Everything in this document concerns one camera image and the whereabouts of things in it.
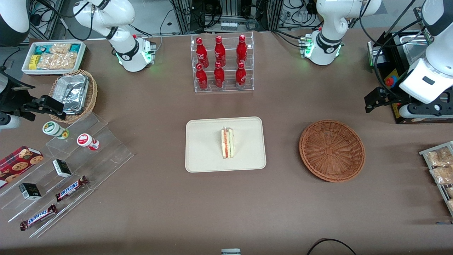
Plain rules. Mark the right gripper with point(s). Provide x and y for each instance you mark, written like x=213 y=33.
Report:
x=10 y=100

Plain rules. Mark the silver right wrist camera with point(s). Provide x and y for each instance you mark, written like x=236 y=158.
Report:
x=9 y=121

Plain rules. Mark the red lid yogurt cup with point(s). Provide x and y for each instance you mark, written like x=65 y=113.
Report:
x=85 y=140

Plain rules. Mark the small grey device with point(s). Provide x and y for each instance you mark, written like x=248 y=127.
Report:
x=230 y=252

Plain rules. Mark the green lid yogurt cup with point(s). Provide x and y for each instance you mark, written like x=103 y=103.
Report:
x=52 y=129

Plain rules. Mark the small black carton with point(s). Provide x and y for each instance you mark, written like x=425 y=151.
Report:
x=30 y=191
x=62 y=168

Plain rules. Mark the teal snack packet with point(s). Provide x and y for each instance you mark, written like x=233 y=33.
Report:
x=75 y=47
x=41 y=49

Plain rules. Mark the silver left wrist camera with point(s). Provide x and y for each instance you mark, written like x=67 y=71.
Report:
x=404 y=112

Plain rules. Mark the cream rectangular tray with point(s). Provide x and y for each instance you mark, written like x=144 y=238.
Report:
x=205 y=148

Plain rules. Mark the clear bag of snacks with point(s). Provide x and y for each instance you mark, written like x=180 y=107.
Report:
x=440 y=157
x=451 y=204
x=442 y=175
x=450 y=192

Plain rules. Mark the aluminium profile frame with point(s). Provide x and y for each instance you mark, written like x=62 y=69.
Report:
x=184 y=14

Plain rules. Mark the small blue object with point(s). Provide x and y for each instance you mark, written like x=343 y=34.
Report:
x=444 y=223

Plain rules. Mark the round brown wicker basket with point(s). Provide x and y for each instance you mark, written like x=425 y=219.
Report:
x=332 y=150

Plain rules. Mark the yellow snack packet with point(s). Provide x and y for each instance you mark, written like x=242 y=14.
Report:
x=33 y=62

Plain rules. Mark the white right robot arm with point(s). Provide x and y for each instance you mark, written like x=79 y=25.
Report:
x=116 y=14

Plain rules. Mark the aluminium foil container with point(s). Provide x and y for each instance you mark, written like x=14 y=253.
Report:
x=72 y=90

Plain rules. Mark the white rectangular snack bin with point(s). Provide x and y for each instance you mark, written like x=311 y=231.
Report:
x=26 y=69

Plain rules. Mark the triangle sandwich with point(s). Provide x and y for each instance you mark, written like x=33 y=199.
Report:
x=228 y=143

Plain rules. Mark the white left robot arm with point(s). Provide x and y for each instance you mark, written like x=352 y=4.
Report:
x=332 y=21

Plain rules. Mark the red cola bottle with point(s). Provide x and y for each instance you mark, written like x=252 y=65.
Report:
x=219 y=51
x=201 y=78
x=202 y=53
x=241 y=49
x=219 y=76
x=240 y=76

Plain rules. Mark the light wicker basket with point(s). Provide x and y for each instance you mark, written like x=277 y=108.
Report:
x=92 y=94

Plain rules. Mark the red cookie box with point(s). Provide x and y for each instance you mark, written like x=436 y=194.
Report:
x=16 y=164

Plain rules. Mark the clear bag of crackers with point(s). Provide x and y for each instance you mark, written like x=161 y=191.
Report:
x=58 y=61
x=60 y=48

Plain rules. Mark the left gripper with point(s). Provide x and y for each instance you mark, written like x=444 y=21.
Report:
x=392 y=93

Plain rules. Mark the clear acrylic bottle rack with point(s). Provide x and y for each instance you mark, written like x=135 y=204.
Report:
x=247 y=83

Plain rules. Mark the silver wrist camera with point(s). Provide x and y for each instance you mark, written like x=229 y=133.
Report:
x=9 y=121
x=404 y=112

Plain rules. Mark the black glass food warmer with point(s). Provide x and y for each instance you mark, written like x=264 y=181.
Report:
x=410 y=47

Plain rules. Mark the snickers chocolate bar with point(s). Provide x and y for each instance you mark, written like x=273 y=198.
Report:
x=70 y=188
x=38 y=217

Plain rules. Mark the clear acrylic step display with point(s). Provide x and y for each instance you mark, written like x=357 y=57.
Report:
x=106 y=156

